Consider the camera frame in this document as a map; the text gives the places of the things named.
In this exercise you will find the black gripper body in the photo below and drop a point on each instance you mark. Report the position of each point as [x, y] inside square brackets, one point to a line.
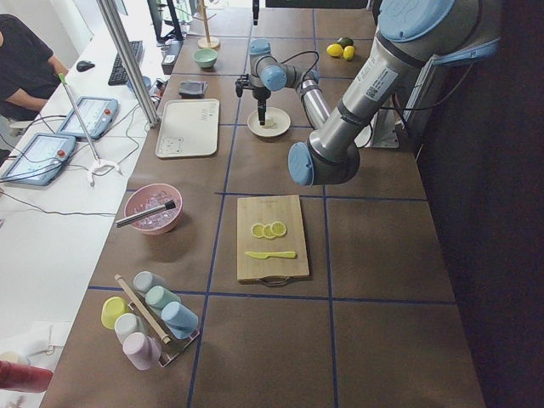
[260, 100]

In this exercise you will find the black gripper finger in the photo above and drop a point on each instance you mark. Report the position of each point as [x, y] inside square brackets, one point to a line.
[255, 11]
[261, 110]

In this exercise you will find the cream round plate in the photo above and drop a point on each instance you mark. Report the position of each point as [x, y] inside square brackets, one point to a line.
[280, 117]

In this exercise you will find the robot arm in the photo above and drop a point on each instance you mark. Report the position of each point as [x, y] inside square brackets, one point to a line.
[409, 35]

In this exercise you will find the white bear tray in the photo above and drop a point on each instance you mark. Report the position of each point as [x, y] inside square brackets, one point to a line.
[189, 128]

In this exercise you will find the wooden mug stand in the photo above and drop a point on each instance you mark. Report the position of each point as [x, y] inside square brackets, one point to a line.
[207, 41]

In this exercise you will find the mint green bowl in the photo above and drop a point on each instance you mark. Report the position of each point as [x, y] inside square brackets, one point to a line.
[205, 58]

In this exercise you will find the grey folded cloth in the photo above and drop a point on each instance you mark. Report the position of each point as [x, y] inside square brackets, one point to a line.
[192, 89]

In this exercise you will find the yellow lemon upper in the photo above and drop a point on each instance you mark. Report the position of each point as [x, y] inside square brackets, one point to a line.
[335, 50]

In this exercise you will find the yellow lemon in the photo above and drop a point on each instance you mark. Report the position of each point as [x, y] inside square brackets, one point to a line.
[348, 52]
[335, 50]

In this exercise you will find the yellow lemon lower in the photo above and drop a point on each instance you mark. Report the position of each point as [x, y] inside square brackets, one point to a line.
[348, 52]

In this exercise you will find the green lime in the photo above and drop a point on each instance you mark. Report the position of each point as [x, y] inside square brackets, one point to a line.
[345, 41]

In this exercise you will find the lemon slice bottom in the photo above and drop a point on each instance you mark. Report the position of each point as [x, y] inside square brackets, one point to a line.
[278, 228]

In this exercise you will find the lemon slice top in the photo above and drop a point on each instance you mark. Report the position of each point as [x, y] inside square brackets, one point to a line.
[257, 230]

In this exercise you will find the metal black-tipped stirrer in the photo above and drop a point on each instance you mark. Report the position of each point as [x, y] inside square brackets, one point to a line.
[144, 214]

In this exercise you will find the bamboo cutting board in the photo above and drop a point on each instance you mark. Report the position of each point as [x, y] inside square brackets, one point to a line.
[266, 210]

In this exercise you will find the pink bowl with ice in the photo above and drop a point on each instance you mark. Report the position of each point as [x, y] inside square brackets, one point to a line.
[153, 195]

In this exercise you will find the yellow plastic knife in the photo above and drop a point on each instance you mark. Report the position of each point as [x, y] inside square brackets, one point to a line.
[266, 255]

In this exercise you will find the blue teach pendant far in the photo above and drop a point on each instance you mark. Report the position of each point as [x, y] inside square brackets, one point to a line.
[97, 114]

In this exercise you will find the blue teach pendant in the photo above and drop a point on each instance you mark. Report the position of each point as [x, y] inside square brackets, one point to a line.
[97, 114]
[41, 161]

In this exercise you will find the white grabber stick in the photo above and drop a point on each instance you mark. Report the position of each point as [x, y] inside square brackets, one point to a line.
[98, 162]

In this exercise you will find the black computer mouse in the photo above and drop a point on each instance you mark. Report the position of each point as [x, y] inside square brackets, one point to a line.
[84, 65]

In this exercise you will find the grey-blue cup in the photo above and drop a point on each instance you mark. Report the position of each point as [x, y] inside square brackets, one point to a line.
[143, 281]

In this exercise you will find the mint green cup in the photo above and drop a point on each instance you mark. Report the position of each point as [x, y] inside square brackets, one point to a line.
[158, 297]

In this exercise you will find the blue teach pendant near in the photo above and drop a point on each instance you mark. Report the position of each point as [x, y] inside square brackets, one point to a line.
[41, 161]

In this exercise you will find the light blue cup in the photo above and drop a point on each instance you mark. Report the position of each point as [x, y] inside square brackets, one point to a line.
[181, 321]

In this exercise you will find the person in black shirt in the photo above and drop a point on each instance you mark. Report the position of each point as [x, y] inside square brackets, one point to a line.
[29, 70]

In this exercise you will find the yellow cup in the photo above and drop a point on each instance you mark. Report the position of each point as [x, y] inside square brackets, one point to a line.
[112, 309]

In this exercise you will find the white cup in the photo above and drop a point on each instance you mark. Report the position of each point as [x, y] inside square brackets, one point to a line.
[127, 324]

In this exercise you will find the pink cup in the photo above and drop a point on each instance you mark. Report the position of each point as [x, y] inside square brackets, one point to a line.
[142, 350]

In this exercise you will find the red bottle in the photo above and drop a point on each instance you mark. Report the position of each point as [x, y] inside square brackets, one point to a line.
[24, 378]

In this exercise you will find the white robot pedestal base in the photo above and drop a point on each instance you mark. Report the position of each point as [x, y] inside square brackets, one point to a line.
[381, 132]

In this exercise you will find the aluminium frame post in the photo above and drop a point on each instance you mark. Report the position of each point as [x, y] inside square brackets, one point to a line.
[117, 32]

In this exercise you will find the white wire cup rack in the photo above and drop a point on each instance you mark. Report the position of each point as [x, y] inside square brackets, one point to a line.
[171, 347]

